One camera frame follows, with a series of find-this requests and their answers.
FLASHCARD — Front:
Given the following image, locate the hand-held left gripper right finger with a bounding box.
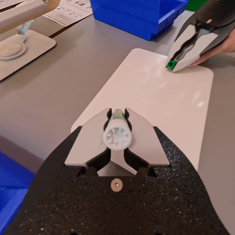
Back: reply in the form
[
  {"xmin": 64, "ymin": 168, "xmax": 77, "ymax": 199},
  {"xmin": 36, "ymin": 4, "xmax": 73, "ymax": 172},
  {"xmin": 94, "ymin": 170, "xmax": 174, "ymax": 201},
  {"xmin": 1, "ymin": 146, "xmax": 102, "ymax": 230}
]
[{"xmin": 124, "ymin": 108, "xmax": 170, "ymax": 172}]

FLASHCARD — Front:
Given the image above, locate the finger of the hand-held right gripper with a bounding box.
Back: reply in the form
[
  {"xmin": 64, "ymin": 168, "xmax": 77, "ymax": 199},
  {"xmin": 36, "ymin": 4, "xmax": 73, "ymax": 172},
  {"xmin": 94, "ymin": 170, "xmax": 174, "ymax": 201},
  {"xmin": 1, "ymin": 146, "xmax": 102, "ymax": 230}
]
[
  {"xmin": 172, "ymin": 33, "xmax": 219, "ymax": 73},
  {"xmin": 166, "ymin": 24, "xmax": 199, "ymax": 64}
]

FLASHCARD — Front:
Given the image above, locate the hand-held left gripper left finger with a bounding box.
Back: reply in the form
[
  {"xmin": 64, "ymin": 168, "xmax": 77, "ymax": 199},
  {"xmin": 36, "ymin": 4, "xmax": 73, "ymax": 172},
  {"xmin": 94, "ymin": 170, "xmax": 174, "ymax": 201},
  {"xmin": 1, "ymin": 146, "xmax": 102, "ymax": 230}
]
[{"xmin": 64, "ymin": 108, "xmax": 113, "ymax": 171}]

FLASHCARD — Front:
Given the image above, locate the green whiteboard marker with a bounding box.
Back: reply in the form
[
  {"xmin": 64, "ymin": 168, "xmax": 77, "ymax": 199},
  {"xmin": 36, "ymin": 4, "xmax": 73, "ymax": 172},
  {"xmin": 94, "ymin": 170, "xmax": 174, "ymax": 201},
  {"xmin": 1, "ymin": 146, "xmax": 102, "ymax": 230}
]
[{"xmin": 103, "ymin": 108, "xmax": 133, "ymax": 152}]

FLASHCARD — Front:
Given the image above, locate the small white whiteboard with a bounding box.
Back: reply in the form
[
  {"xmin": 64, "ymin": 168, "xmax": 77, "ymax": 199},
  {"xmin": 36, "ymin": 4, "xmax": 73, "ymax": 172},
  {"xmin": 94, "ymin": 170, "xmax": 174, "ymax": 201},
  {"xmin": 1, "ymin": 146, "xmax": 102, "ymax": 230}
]
[{"xmin": 71, "ymin": 48, "xmax": 214, "ymax": 177}]

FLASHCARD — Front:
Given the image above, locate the person's right hand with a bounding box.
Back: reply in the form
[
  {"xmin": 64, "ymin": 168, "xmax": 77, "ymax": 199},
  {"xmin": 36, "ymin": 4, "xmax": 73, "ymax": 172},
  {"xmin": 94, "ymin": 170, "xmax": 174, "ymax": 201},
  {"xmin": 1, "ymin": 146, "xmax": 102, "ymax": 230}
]
[{"xmin": 189, "ymin": 34, "xmax": 235, "ymax": 67}]

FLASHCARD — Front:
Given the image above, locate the blue plastic bin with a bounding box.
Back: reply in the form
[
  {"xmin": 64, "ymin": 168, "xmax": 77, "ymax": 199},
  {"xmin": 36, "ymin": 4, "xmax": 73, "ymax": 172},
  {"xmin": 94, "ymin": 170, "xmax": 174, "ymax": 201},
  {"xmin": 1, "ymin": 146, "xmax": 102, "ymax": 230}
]
[
  {"xmin": 0, "ymin": 151, "xmax": 35, "ymax": 222},
  {"xmin": 90, "ymin": 0, "xmax": 189, "ymax": 41}
]

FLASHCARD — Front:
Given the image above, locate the printed paper sheet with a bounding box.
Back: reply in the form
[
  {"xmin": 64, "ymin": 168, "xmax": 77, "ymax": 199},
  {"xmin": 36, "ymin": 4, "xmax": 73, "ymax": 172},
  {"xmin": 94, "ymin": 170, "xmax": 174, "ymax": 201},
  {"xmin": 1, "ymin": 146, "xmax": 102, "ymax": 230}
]
[{"xmin": 42, "ymin": 0, "xmax": 93, "ymax": 27}]

